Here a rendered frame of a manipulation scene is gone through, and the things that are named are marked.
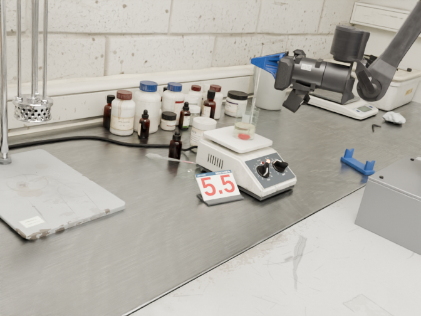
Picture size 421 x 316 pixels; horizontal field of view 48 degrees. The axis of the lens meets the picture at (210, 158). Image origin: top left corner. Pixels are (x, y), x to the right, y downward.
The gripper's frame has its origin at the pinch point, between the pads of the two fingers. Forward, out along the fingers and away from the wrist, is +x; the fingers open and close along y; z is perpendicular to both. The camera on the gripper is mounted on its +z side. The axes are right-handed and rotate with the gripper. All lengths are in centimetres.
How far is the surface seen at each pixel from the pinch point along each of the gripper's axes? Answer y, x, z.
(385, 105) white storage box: 99, -31, 23
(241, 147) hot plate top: -6.4, 0.8, 17.3
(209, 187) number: -15.8, 3.8, 24.1
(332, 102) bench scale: 79, -12, 22
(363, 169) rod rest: 21.2, -25.8, 25.1
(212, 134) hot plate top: -3.4, 8.6, 17.2
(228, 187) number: -12.3, 0.7, 24.4
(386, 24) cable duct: 137, -24, -5
